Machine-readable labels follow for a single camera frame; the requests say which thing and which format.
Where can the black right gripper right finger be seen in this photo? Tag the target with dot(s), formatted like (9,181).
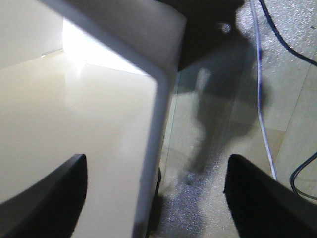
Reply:
(262,207)

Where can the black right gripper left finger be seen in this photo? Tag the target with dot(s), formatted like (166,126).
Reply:
(51,207)

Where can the white plastic trash bin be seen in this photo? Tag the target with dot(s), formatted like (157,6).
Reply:
(90,77)

